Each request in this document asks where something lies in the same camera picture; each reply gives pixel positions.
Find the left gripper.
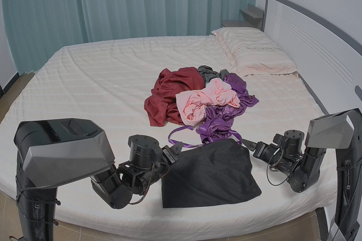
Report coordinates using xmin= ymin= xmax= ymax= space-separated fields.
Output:
xmin=161 ymin=142 xmax=185 ymax=165

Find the grey garment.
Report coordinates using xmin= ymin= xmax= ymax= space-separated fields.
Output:
xmin=197 ymin=65 xmax=229 ymax=85

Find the purple garment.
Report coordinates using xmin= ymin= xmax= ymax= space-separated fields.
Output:
xmin=168 ymin=73 xmax=259 ymax=148

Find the black T-shirt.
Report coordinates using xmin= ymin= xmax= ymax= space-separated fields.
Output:
xmin=161 ymin=138 xmax=262 ymax=209

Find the grey bedside table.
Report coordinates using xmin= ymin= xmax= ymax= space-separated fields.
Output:
xmin=222 ymin=3 xmax=265 ymax=28

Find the pink garment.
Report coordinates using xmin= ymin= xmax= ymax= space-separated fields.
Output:
xmin=175 ymin=78 xmax=241 ymax=126

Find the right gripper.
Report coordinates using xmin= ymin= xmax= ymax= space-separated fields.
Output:
xmin=243 ymin=139 xmax=274 ymax=162

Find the cream pillow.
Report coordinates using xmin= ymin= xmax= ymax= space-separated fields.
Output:
xmin=212 ymin=27 xmax=298 ymax=78

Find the dark red garment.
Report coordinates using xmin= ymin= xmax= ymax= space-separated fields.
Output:
xmin=144 ymin=67 xmax=205 ymax=127

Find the bed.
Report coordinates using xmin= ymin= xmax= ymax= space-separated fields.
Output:
xmin=0 ymin=0 xmax=362 ymax=225

